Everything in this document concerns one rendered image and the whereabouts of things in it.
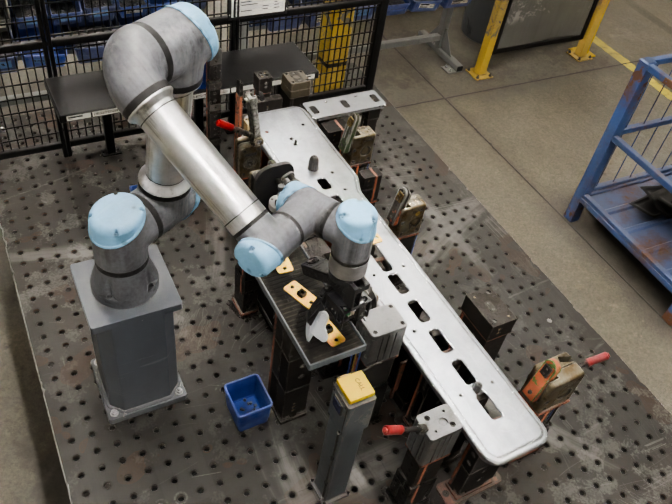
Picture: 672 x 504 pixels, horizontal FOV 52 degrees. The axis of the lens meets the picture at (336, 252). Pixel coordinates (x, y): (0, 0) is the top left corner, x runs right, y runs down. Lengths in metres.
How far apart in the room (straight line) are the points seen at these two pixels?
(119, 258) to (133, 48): 0.49
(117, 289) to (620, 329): 2.46
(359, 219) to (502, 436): 0.67
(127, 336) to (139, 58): 0.70
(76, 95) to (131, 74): 1.19
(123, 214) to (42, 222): 0.96
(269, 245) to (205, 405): 0.84
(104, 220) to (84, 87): 1.00
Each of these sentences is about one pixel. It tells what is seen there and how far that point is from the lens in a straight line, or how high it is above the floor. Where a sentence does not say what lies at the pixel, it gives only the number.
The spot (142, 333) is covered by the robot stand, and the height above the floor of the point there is 1.02.
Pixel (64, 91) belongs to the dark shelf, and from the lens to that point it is 2.43.
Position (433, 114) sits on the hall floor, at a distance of 4.37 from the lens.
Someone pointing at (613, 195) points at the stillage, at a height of 0.16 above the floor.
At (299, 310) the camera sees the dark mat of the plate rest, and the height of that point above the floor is 1.16.
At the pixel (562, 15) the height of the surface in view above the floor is 0.34.
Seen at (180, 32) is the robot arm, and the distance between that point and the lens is 1.29.
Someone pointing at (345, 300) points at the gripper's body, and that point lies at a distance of 1.36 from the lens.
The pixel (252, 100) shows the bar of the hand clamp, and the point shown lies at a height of 1.21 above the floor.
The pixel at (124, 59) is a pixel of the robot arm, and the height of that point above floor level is 1.72.
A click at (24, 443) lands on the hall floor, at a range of 2.78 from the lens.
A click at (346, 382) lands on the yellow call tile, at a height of 1.16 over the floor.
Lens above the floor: 2.35
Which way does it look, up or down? 45 degrees down
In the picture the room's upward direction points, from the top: 10 degrees clockwise
